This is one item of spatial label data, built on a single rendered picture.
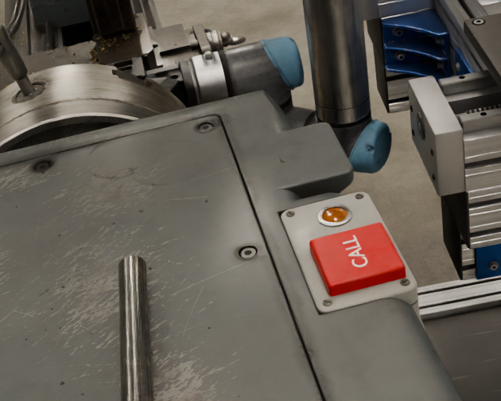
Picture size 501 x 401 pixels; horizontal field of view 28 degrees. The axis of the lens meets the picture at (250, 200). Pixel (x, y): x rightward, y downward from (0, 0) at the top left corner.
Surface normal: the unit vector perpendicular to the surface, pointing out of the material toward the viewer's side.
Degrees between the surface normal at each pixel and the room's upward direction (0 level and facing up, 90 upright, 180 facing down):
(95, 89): 16
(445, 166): 90
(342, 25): 89
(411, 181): 0
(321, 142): 0
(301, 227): 0
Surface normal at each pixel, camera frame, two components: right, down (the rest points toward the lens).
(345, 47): 0.22, 0.53
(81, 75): 0.04, -0.83
